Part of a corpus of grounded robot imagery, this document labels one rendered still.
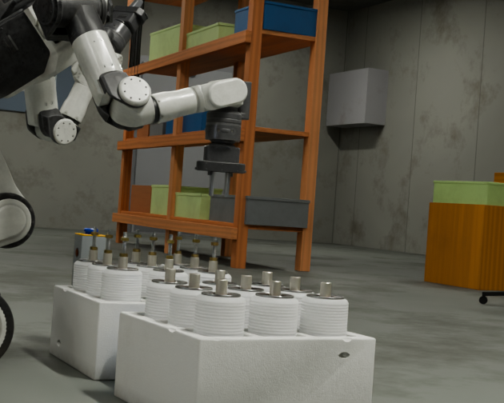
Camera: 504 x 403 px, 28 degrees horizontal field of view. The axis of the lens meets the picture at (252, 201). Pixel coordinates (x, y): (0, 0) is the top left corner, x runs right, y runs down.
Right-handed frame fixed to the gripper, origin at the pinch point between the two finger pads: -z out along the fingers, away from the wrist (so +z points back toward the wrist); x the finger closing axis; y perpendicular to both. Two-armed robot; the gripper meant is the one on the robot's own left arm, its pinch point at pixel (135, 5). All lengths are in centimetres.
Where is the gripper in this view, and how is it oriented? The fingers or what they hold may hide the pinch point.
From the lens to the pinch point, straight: 319.5
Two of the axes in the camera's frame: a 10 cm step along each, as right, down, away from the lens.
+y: -3.0, -6.2, -7.2
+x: 8.6, 1.5, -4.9
